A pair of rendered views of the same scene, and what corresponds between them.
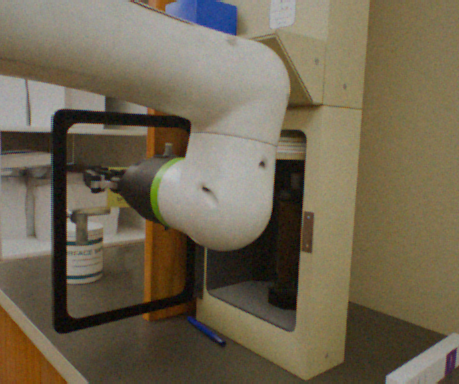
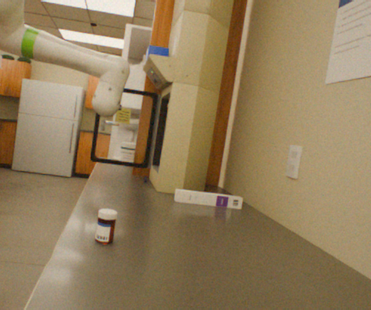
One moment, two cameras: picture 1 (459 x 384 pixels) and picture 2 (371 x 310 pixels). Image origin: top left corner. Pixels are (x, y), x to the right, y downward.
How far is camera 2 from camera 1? 0.93 m
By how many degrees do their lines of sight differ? 35
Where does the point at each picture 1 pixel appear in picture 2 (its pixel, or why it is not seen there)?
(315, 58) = (169, 64)
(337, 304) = (178, 166)
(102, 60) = (68, 60)
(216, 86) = (97, 67)
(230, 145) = (101, 83)
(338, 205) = (180, 123)
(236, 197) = (100, 97)
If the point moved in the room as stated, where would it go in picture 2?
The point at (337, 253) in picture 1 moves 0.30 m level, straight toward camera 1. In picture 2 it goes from (179, 143) to (123, 137)
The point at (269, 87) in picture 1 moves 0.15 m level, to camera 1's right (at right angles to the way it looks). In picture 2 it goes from (113, 68) to (145, 68)
